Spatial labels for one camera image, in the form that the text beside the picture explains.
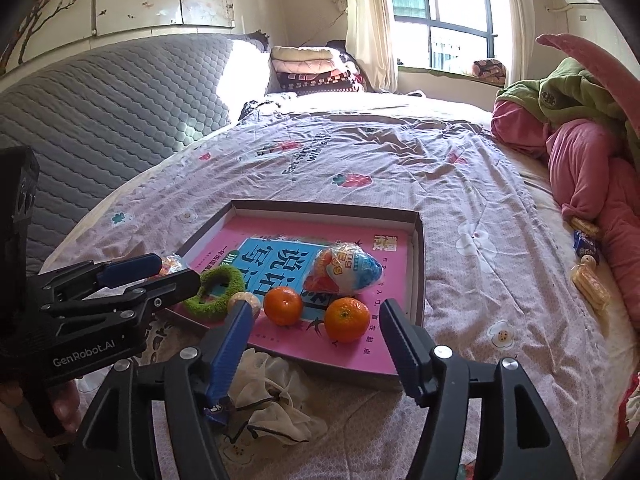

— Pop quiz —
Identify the black patterned cloth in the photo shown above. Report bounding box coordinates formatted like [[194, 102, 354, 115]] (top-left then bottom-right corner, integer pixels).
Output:
[[239, 97, 282, 122]]

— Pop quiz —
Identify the large red blue toy egg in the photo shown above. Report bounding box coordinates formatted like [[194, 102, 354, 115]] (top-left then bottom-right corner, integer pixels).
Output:
[[302, 242, 385, 296]]

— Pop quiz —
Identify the red white cloth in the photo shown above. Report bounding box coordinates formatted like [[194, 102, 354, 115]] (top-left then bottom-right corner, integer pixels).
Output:
[[617, 372, 640, 442]]

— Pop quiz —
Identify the cream curtain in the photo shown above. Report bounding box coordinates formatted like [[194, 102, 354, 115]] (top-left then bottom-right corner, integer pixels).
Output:
[[342, 0, 401, 94], [497, 0, 538, 87]]

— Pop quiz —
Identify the pink folded quilt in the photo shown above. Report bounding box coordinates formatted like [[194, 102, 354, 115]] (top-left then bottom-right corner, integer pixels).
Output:
[[272, 60, 337, 77]]

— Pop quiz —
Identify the pink curved pillow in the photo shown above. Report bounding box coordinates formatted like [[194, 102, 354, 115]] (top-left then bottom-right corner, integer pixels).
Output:
[[535, 33, 640, 141]]

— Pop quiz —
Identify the person's left hand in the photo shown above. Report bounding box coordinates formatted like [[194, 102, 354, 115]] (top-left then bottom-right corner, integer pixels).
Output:
[[0, 377, 83, 466]]

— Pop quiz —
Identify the window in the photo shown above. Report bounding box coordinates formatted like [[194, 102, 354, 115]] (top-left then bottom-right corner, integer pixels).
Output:
[[387, 0, 501, 74]]

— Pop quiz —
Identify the cream folded quilt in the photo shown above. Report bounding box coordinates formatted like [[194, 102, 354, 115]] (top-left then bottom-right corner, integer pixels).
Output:
[[271, 45, 334, 64]]

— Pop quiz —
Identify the grey cardboard box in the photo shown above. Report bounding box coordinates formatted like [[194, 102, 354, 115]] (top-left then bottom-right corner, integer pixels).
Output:
[[165, 199, 426, 392]]

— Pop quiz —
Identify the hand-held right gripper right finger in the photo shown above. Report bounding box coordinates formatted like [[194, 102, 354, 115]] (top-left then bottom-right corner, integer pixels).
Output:
[[378, 298, 576, 480]]

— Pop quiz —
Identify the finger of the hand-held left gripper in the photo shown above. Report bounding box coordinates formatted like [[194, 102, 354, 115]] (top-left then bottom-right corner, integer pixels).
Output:
[[39, 253, 163, 302], [50, 268, 202, 333]]

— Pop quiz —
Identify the walnut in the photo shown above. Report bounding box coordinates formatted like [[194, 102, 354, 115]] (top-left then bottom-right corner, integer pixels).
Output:
[[227, 291, 262, 318]]

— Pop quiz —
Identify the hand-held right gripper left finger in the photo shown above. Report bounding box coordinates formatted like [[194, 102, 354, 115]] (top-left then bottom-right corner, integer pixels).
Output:
[[75, 300, 256, 480]]

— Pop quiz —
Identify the grey quilted headboard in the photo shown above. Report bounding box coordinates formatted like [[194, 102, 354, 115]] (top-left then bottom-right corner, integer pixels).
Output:
[[0, 35, 273, 271]]

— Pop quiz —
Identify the pink book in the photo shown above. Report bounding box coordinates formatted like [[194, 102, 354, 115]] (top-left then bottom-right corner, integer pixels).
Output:
[[172, 210, 416, 378]]

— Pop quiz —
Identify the pink blanket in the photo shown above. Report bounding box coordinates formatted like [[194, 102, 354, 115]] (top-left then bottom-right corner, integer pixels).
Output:
[[491, 100, 640, 331]]

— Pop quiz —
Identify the cream sheer cloth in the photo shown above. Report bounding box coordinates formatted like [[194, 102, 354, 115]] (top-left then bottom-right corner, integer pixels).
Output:
[[220, 347, 328, 446]]

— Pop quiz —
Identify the small blue snack packet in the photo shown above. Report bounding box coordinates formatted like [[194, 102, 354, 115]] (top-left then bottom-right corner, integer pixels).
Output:
[[572, 230, 602, 261]]

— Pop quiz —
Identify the patterned folded cloth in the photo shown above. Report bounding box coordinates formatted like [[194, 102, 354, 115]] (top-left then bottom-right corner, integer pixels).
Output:
[[472, 59, 507, 86]]

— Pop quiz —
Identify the green fuzzy scrunchie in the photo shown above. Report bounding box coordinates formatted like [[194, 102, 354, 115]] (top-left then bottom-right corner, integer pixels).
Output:
[[181, 265, 246, 322]]

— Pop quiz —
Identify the dark patterned folded blanket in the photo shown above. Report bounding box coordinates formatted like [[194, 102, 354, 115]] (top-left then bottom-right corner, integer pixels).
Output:
[[276, 70, 370, 95]]

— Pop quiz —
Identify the blue cookie packet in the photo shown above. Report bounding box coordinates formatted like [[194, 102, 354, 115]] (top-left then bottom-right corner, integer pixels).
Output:
[[202, 400, 232, 429]]

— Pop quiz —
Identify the orange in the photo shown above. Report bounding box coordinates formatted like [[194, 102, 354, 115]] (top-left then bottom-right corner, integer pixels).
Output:
[[325, 297, 367, 343], [263, 286, 304, 327]]

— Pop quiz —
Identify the yellow wafer packet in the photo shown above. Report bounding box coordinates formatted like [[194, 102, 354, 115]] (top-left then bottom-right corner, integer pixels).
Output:
[[571, 262, 612, 311], [570, 216, 601, 237]]

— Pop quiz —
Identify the green blanket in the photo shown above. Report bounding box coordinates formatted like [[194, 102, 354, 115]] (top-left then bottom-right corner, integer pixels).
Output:
[[495, 57, 640, 132]]

